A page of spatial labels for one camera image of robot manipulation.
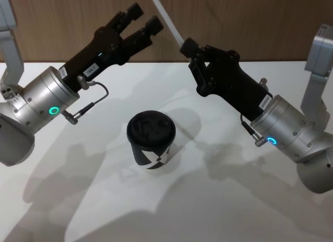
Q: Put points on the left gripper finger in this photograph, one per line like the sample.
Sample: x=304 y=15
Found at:
x=153 y=26
x=132 y=13

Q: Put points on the white plastic straw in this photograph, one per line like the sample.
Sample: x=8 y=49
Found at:
x=166 y=17

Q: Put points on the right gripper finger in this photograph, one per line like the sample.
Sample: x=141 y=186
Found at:
x=193 y=45
x=203 y=75

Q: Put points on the black paper cup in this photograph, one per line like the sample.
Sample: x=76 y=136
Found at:
x=141 y=154

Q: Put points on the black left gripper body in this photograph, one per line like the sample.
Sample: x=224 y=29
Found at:
x=88 y=62

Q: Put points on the black plastic cup lid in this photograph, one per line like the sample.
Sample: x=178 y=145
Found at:
x=151 y=127

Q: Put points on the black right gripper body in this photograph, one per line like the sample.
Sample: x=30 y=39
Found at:
x=234 y=80

